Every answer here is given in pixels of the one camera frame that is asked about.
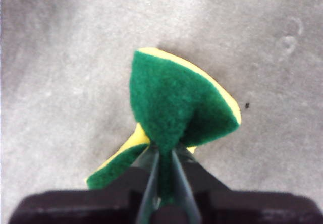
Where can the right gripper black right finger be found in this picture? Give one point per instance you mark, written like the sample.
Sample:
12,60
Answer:
239,209

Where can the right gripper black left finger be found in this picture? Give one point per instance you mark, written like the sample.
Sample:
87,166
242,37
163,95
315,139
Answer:
96,207

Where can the green and yellow sponge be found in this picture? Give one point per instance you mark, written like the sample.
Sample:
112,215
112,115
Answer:
171,95

